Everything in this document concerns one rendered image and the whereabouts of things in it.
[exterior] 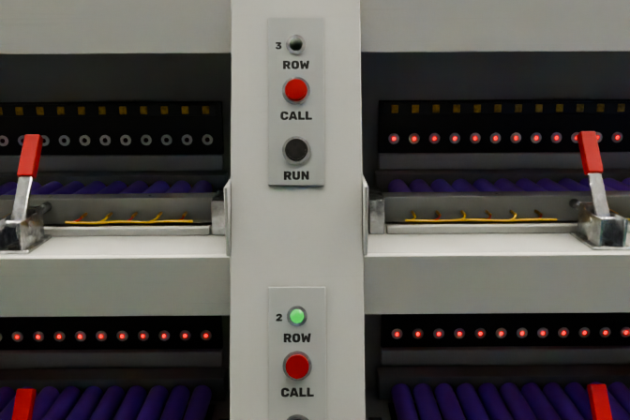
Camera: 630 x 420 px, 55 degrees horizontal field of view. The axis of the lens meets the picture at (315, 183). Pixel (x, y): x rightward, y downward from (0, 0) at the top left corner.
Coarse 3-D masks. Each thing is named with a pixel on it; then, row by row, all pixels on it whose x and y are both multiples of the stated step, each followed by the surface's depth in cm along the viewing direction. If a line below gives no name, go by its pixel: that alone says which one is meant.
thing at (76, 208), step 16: (208, 192) 51; (0, 208) 49; (64, 208) 49; (80, 208) 49; (96, 208) 50; (112, 208) 50; (128, 208) 50; (144, 208) 50; (160, 208) 50; (176, 208) 50; (192, 208) 50; (208, 208) 50; (48, 224) 50; (64, 224) 50
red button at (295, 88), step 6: (288, 84) 43; (294, 84) 43; (300, 84) 43; (288, 90) 43; (294, 90) 43; (300, 90) 43; (306, 90) 43; (288, 96) 43; (294, 96) 43; (300, 96) 43
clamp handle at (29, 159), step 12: (24, 144) 46; (36, 144) 46; (24, 156) 46; (36, 156) 46; (24, 168) 46; (36, 168) 46; (24, 180) 45; (24, 192) 45; (24, 204) 45; (12, 216) 44; (24, 216) 44
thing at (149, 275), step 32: (0, 160) 60; (64, 160) 60; (96, 160) 60; (128, 160) 60; (160, 160) 60; (192, 160) 60; (224, 192) 41; (96, 224) 50; (128, 224) 50; (160, 224) 50; (192, 224) 50; (224, 224) 47; (0, 256) 43; (32, 256) 43; (64, 256) 43; (96, 256) 43; (128, 256) 43; (160, 256) 43; (192, 256) 42; (224, 256) 42; (0, 288) 43; (32, 288) 43; (64, 288) 43; (96, 288) 43; (128, 288) 43; (160, 288) 43; (192, 288) 43; (224, 288) 43
